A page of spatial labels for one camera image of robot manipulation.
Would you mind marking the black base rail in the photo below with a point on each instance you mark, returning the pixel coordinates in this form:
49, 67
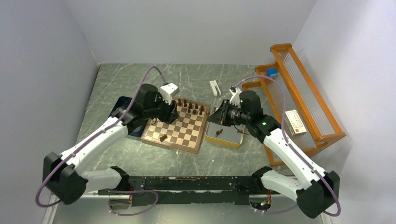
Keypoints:
238, 190

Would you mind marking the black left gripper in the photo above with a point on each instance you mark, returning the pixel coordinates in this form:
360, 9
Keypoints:
170, 113

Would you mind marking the blue round object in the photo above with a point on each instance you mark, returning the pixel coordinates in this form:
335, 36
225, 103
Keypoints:
272, 72

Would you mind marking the wooden chess board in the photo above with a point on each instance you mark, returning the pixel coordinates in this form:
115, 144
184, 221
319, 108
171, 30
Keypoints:
184, 134

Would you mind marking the white clip on table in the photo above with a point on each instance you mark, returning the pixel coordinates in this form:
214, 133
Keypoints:
215, 88

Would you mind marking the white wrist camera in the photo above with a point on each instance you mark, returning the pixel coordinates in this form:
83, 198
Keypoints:
235, 92
168, 91

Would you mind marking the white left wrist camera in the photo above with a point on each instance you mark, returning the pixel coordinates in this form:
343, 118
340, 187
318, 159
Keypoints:
168, 91

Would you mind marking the white small box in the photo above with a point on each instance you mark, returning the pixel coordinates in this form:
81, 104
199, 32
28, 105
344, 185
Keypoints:
294, 123

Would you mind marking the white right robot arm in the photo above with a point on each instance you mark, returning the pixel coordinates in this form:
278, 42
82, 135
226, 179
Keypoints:
313, 189

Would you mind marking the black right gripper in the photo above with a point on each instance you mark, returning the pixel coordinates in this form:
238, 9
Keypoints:
220, 116

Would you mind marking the blue tray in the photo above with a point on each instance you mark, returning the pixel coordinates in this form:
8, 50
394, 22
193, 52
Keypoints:
135, 128

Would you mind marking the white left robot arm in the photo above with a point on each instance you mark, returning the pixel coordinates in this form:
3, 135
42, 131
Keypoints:
65, 175

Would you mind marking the yellow metal tin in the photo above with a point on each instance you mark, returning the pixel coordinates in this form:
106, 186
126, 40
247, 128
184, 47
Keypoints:
228, 138

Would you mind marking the orange wooden rack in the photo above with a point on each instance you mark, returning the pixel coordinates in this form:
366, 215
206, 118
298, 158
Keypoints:
291, 89

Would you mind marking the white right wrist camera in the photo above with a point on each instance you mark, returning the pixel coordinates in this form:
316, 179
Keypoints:
235, 92

